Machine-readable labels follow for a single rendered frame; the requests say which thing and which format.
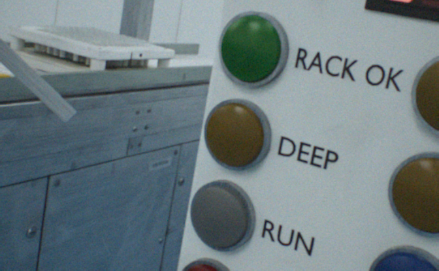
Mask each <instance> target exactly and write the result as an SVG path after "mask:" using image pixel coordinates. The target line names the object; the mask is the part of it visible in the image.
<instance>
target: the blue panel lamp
mask: <svg viewBox="0 0 439 271"><path fill-rule="evenodd" d="M373 271H438V270H437V269H436V268H435V267H434V266H433V265H432V264H431V262H428V260H426V259H424V258H422V257H420V256H418V255H414V253H407V252H398V253H393V254H390V255H387V256H385V257H384V258H382V259H380V261H379V262H378V263H377V265H376V266H375V268H374V270H373Z"/></svg>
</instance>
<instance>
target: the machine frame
mask: <svg viewBox="0 0 439 271"><path fill-rule="evenodd" d="M154 1H155V0H124V2H123V11H122V20H121V26H120V34H121V35H126V36H131V37H132V38H136V39H139V40H145V42H146V41H149V38H150V29H151V24H152V15H153V11H154Z"/></svg>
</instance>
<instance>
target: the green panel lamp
mask: <svg viewBox="0 0 439 271"><path fill-rule="evenodd" d="M221 55H222V58H223V62H224V64H225V66H226V68H227V70H228V71H229V72H230V73H231V74H232V75H233V76H234V77H235V78H237V79H239V80H241V81H243V82H248V83H256V82H260V81H262V80H264V79H266V78H268V77H269V75H271V74H272V73H273V72H274V70H275V69H276V67H277V66H278V64H279V60H280V55H281V42H280V38H279V35H278V33H277V30H276V29H275V27H274V26H273V25H272V24H271V23H270V22H269V21H268V20H266V19H264V18H263V17H261V16H258V15H246V16H244V17H241V18H239V19H238V20H236V21H235V22H233V23H232V24H231V25H230V26H229V27H228V28H227V30H226V32H225V34H224V36H223V40H222V42H221Z"/></svg>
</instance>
